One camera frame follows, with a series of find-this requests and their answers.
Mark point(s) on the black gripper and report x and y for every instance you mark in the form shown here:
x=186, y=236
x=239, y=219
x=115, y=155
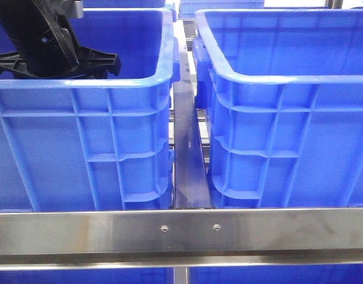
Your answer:
x=93, y=64

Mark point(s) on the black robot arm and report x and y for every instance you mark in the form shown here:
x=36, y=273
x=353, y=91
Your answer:
x=46, y=44

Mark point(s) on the blue crate far left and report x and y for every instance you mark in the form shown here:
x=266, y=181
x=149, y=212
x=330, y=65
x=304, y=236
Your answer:
x=166, y=4

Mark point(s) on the blue plastic crate left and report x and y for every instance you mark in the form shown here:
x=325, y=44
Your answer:
x=100, y=144

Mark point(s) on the blue plastic crate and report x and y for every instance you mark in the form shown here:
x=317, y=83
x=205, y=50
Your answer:
x=284, y=98
x=100, y=144

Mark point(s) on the blue crate far centre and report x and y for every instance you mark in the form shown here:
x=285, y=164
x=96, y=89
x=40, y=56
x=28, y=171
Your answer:
x=187, y=9

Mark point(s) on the steel centre divider bar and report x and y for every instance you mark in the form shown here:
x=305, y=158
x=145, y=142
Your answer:
x=191, y=189

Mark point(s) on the blue plastic crate right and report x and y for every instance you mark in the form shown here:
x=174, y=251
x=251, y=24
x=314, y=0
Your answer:
x=284, y=98

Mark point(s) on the blue crate lower left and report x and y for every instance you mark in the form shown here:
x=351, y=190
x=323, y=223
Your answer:
x=146, y=275

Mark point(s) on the blue crate lower right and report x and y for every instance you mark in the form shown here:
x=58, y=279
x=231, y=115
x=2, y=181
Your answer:
x=321, y=273

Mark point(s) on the steel front rail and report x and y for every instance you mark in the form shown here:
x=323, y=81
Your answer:
x=181, y=237

